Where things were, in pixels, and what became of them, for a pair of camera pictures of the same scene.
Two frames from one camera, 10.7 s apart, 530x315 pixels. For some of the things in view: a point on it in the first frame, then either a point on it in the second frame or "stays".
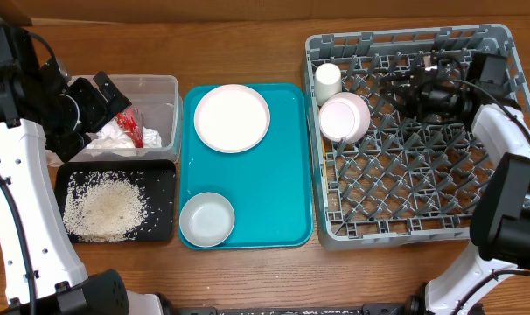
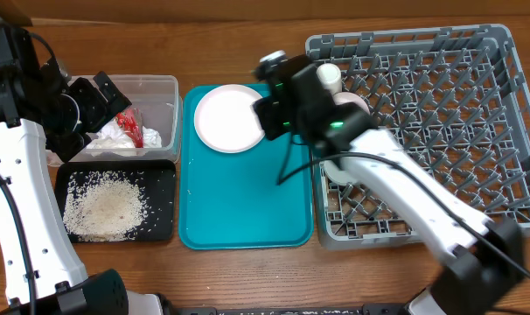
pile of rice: (104, 206) stays
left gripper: (83, 89) stays
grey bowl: (206, 219) -> (338, 175)
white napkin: (113, 136) stays
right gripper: (404, 93) -> (262, 111)
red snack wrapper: (129, 121) stays
